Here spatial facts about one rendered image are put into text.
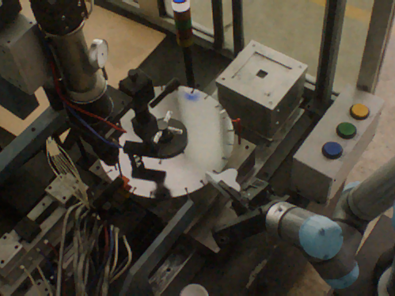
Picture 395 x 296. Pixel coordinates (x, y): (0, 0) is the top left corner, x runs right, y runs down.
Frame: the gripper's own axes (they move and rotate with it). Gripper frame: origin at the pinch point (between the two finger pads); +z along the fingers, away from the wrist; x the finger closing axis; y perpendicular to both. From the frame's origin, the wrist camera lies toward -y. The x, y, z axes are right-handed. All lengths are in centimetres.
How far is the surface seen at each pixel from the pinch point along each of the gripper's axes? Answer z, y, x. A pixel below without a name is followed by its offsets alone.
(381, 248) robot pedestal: -19.9, 24.2, -28.7
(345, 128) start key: -9.0, 35.2, -2.7
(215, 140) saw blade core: 4.0, 8.5, 10.1
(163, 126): 8.5, 0.2, 19.2
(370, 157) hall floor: 53, 91, -70
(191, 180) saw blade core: 0.6, -3.1, 7.7
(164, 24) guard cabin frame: 60, 37, 24
